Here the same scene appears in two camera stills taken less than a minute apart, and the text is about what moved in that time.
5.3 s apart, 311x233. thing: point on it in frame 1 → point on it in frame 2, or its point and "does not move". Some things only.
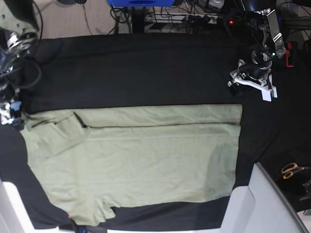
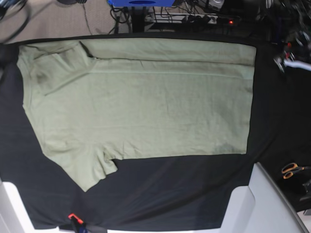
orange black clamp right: (291, 54) does not move
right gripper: (253, 70) → (287, 58)
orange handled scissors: (288, 170) does not move
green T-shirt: (92, 160) → (90, 101)
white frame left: (14, 218) does not move
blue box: (142, 3) does not move
